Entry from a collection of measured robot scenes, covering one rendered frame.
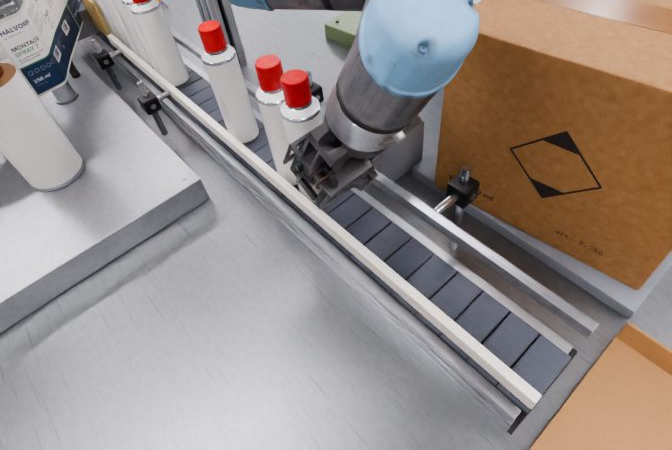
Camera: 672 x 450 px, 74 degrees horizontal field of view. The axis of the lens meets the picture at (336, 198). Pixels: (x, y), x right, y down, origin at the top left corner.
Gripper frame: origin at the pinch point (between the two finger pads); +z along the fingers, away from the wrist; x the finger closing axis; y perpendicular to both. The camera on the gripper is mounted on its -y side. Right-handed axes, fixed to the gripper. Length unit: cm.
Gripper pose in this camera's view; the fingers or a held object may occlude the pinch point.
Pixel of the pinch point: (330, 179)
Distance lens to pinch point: 62.0
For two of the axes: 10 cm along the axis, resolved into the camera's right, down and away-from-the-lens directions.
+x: 6.2, 7.8, -0.9
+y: -7.5, 5.5, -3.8
